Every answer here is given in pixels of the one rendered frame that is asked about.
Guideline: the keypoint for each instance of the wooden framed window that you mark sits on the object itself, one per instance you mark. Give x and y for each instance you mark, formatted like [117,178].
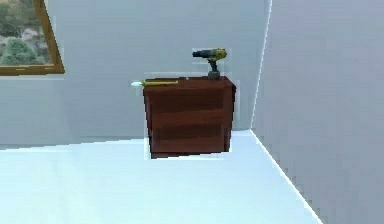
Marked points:
[23,36]

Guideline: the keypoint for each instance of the yellow and black drill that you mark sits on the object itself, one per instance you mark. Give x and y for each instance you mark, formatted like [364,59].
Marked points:
[213,55]

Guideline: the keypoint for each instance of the yellow stick with white tip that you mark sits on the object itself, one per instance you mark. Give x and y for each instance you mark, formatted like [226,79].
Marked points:
[156,83]

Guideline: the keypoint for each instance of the red-brown chest of drawers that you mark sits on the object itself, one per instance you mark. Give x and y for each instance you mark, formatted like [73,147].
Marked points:
[190,116]

